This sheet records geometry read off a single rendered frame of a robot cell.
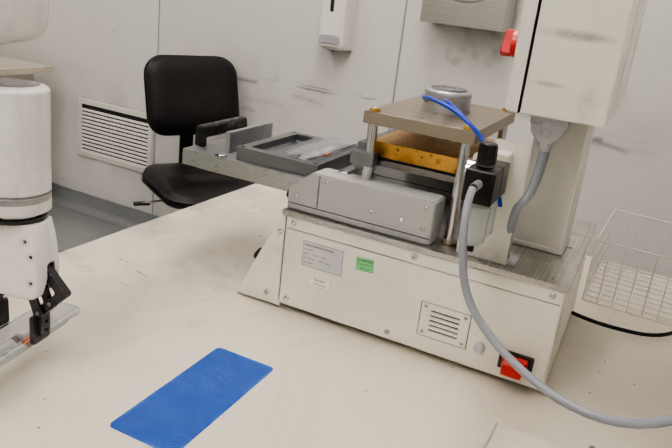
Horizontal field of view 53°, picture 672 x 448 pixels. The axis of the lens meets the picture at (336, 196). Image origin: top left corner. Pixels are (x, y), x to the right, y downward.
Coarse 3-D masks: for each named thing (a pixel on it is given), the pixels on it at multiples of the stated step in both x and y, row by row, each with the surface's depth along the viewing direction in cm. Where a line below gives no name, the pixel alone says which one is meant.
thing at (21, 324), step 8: (64, 304) 97; (72, 304) 97; (32, 312) 94; (56, 312) 95; (64, 312) 95; (16, 320) 91; (24, 320) 92; (56, 320) 92; (0, 328) 89; (8, 328) 89; (16, 328) 89; (24, 328) 90; (0, 336) 87; (8, 336) 87; (16, 336) 88; (24, 336) 88; (0, 344) 85; (8, 344) 86; (16, 344) 86; (0, 352) 84; (8, 352) 84
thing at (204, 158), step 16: (240, 128) 128; (256, 128) 132; (208, 144) 130; (224, 144) 131; (240, 144) 128; (192, 160) 125; (208, 160) 123; (224, 160) 122; (240, 176) 121; (256, 176) 119; (272, 176) 118; (288, 176) 116; (304, 176) 116
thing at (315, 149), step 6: (330, 138) 132; (336, 138) 132; (312, 144) 125; (318, 144) 125; (324, 144) 126; (330, 144) 127; (336, 144) 127; (342, 144) 128; (348, 144) 128; (294, 150) 119; (300, 150) 119; (306, 150) 120; (312, 150) 120; (318, 150) 121; (324, 150) 121; (330, 150) 122; (312, 156) 116
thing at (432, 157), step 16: (384, 144) 108; (400, 144) 108; (416, 144) 109; (432, 144) 111; (448, 144) 112; (384, 160) 109; (400, 160) 107; (416, 160) 106; (432, 160) 105; (448, 160) 104; (432, 176) 105; (448, 176) 104
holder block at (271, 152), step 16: (256, 144) 124; (272, 144) 128; (288, 144) 133; (304, 144) 128; (240, 160) 121; (256, 160) 120; (272, 160) 118; (288, 160) 117; (320, 160) 118; (336, 160) 121
